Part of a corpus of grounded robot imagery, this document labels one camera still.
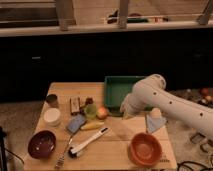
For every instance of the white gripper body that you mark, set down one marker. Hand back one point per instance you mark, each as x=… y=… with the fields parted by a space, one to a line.
x=126 y=109

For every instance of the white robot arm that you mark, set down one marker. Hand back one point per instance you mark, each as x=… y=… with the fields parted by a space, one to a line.
x=151 y=91

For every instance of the green plastic tray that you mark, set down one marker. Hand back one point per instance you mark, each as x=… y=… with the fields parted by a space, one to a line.
x=115 y=90

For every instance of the light blue cloth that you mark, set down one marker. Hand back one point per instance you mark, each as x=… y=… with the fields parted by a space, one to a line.
x=154 y=120

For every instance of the red yellow apple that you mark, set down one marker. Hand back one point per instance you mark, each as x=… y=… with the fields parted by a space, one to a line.
x=102 y=113

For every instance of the small green cup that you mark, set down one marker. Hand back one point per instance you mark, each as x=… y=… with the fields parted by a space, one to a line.
x=90 y=111

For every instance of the small dark red item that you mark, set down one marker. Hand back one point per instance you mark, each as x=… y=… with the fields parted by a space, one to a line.
x=89 y=100

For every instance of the yellow corn cob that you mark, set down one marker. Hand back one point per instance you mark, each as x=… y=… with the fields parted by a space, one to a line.
x=91 y=126

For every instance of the orange bowl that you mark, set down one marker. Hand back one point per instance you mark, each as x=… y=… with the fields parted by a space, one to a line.
x=145 y=150

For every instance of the blue sponge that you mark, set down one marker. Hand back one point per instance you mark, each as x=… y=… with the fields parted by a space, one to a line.
x=75 y=124

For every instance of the brown chocolate bar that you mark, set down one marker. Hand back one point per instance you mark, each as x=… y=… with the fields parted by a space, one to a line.
x=74 y=105

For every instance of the spice bottles cluster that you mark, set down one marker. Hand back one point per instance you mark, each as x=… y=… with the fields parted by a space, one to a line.
x=200 y=96

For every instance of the white black brush tool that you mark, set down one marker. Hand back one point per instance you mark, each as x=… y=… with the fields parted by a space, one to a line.
x=73 y=152

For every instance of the white round lid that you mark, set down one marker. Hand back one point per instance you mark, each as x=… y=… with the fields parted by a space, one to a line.
x=52 y=116

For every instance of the small metal cup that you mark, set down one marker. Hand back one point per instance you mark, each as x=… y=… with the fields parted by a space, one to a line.
x=52 y=100

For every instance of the silver fork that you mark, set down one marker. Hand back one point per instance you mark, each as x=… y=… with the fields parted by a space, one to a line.
x=61 y=159

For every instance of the dark purple bowl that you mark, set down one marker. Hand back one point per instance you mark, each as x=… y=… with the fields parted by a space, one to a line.
x=42 y=145

